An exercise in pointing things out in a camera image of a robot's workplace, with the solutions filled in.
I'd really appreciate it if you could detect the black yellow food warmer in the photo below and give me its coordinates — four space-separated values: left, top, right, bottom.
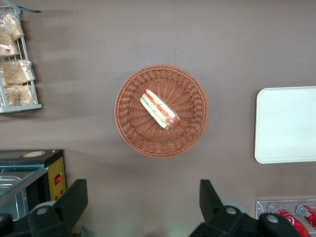
0 149 67 220

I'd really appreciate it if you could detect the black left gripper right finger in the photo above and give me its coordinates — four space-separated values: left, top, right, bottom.
188 179 309 237

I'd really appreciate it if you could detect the red cola bottle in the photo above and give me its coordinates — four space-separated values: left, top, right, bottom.
267 202 310 237
296 203 316 229

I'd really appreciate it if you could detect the wrapped sandwich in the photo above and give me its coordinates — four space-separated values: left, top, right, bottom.
140 88 181 131

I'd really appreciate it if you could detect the white wire snack rack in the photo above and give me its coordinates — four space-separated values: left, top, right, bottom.
0 5 43 114

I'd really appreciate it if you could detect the clear bag of snacks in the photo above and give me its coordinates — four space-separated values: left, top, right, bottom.
0 29 20 57
1 12 25 41
3 84 38 107
0 59 37 86

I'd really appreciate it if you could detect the round brown wicker basket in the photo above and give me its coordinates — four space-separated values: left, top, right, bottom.
114 64 210 158

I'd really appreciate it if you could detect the clear acrylic bottle holder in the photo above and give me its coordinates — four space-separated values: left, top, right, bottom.
255 198 316 237

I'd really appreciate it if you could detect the white plastic tray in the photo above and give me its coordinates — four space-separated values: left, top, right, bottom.
254 86 316 164

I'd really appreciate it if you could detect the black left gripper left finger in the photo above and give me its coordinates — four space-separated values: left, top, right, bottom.
0 179 88 237

